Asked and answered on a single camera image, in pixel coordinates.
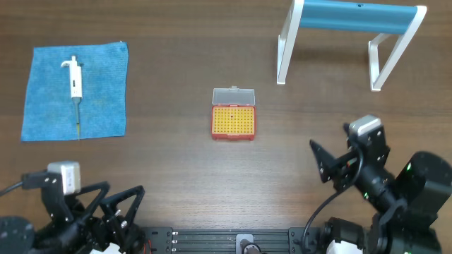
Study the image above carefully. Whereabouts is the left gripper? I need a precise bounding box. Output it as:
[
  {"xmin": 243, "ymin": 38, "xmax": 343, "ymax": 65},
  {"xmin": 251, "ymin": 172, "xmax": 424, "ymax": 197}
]
[{"xmin": 21, "ymin": 171, "xmax": 146, "ymax": 248}]

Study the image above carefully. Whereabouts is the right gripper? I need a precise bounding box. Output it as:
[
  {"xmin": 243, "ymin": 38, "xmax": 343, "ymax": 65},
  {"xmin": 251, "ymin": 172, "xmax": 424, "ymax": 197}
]
[{"xmin": 309, "ymin": 122, "xmax": 391, "ymax": 193}]

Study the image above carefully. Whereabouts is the white pipette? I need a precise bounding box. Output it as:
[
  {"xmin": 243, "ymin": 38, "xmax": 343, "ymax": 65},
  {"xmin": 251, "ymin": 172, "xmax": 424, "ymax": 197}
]
[{"xmin": 60, "ymin": 55, "xmax": 85, "ymax": 140}]

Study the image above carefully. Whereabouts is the blue cloth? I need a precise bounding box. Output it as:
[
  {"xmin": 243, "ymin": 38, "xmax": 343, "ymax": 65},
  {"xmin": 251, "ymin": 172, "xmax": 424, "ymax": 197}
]
[{"xmin": 20, "ymin": 41, "xmax": 130, "ymax": 143}]

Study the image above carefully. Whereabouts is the red and yellow tip box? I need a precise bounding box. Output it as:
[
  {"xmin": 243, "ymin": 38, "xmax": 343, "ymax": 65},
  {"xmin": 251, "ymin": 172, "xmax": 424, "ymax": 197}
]
[{"xmin": 210, "ymin": 85, "xmax": 257, "ymax": 143}]

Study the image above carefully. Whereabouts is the white and blue stand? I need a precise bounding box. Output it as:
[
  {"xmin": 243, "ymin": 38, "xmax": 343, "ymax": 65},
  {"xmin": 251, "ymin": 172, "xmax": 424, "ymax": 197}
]
[{"xmin": 276, "ymin": 0, "xmax": 428, "ymax": 92}]

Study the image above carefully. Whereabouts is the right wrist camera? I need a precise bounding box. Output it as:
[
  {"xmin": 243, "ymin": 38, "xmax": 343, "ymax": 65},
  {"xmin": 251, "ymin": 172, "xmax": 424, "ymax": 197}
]
[{"xmin": 347, "ymin": 114, "xmax": 383, "ymax": 139}]

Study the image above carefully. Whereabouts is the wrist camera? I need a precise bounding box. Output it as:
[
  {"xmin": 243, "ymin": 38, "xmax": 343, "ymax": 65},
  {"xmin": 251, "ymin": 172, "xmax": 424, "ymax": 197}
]
[
  {"xmin": 347, "ymin": 114, "xmax": 383, "ymax": 139},
  {"xmin": 47, "ymin": 161, "xmax": 82, "ymax": 195}
]

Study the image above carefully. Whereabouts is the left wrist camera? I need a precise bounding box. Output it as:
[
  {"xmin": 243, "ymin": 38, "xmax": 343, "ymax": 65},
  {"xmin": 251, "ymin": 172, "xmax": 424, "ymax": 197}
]
[{"xmin": 47, "ymin": 161, "xmax": 82, "ymax": 195}]

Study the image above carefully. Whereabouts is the black cable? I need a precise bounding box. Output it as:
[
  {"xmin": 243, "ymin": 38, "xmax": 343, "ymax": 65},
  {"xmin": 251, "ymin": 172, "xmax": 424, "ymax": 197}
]
[
  {"xmin": 302, "ymin": 144, "xmax": 367, "ymax": 248},
  {"xmin": 0, "ymin": 180, "xmax": 25, "ymax": 198}
]

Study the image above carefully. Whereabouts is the mounting rail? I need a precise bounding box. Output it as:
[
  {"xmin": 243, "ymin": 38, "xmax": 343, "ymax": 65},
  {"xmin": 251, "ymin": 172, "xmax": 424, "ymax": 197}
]
[{"xmin": 141, "ymin": 226, "xmax": 331, "ymax": 254}]

